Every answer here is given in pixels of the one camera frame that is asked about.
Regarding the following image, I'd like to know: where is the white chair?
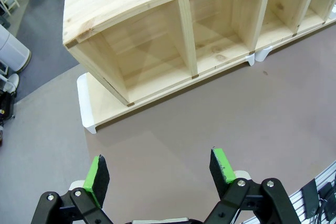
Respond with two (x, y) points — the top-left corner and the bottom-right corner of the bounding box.
(0, 0), (20, 16)

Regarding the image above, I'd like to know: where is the black power adapter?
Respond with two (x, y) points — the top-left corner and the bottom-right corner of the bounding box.
(300, 179), (320, 219)
(318, 181), (336, 222)

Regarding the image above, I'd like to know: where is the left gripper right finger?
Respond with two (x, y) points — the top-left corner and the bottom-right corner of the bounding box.
(203, 148), (303, 224)

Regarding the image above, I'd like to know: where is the black equipment cart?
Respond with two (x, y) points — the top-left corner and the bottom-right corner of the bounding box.
(0, 90), (17, 128)

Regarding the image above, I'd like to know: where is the white cylindrical appliance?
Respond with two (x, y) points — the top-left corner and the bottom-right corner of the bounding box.
(0, 24), (32, 73)

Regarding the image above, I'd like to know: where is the pine wood cubby shelf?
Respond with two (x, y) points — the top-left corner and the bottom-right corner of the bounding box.
(62, 0), (336, 107)

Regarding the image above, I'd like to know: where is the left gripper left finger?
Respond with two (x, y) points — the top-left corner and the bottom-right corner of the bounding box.
(30, 154), (114, 224)

